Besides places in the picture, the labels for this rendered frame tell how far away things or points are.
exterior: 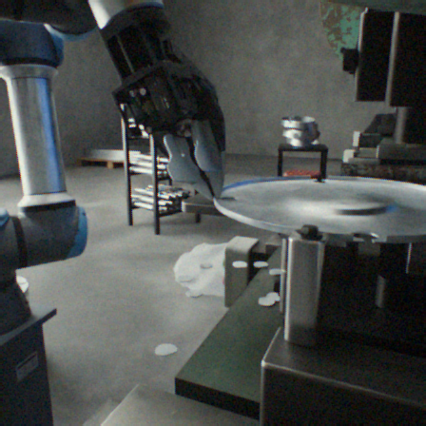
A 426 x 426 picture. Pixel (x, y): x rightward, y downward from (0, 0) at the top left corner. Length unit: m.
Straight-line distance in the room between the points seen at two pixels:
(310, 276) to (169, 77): 0.23
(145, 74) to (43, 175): 0.52
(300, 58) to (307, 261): 6.99
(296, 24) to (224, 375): 7.09
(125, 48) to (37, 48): 0.50
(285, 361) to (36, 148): 0.71
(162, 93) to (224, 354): 0.27
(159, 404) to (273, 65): 7.11
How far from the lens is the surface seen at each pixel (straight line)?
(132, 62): 0.45
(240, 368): 0.42
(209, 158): 0.46
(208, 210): 0.47
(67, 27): 0.61
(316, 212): 0.44
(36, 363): 1.01
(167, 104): 0.42
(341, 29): 1.84
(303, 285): 0.32
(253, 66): 7.47
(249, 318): 0.50
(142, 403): 0.39
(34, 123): 0.92
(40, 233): 0.90
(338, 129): 7.14
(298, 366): 0.33
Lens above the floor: 0.89
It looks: 15 degrees down
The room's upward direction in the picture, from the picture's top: straight up
